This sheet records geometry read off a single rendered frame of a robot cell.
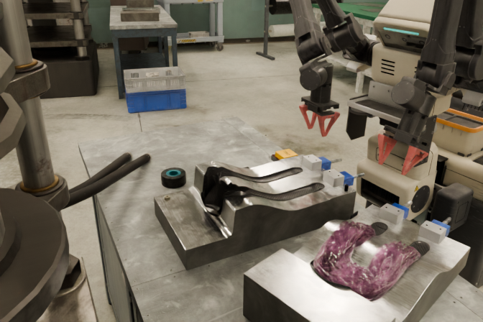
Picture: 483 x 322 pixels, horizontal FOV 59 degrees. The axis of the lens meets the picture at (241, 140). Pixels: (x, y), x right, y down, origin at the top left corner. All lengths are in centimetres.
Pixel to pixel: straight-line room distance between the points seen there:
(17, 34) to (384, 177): 117
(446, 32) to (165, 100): 360
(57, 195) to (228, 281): 42
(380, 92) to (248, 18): 655
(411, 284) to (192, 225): 52
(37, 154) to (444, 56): 91
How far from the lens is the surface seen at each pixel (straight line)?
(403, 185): 150
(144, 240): 116
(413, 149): 109
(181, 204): 117
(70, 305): 105
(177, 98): 445
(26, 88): 83
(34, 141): 91
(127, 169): 136
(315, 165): 129
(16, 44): 86
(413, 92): 105
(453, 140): 176
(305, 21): 122
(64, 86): 511
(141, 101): 441
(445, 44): 111
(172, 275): 104
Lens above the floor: 148
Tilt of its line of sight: 24 degrees down
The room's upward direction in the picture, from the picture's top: 1 degrees clockwise
